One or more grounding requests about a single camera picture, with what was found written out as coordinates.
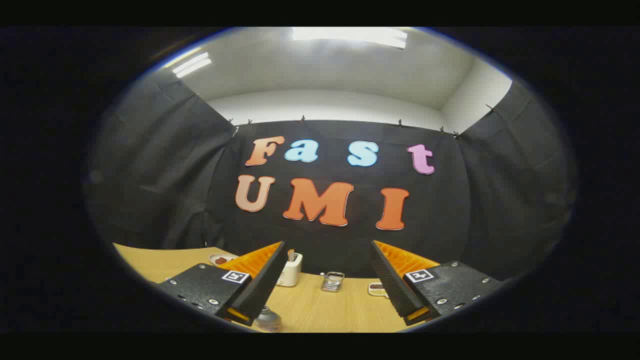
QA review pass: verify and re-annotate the wooden table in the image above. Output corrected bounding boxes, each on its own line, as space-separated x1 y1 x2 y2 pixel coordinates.
114 243 426 334

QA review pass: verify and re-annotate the small ceiling light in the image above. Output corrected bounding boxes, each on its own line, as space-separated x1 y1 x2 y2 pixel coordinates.
172 51 213 79

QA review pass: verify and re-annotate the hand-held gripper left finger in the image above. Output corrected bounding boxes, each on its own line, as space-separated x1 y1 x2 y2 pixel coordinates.
154 241 289 326

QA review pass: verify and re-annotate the silver juice bottle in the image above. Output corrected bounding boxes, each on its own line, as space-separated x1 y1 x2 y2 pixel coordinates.
252 306 283 332

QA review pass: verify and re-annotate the white toaster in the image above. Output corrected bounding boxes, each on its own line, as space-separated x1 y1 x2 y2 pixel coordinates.
276 251 304 288

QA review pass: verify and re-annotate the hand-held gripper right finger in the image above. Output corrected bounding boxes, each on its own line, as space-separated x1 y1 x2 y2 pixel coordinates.
370 240 503 326

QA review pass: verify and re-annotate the metal wire rack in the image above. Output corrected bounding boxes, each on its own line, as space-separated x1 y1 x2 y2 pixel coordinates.
320 271 346 293

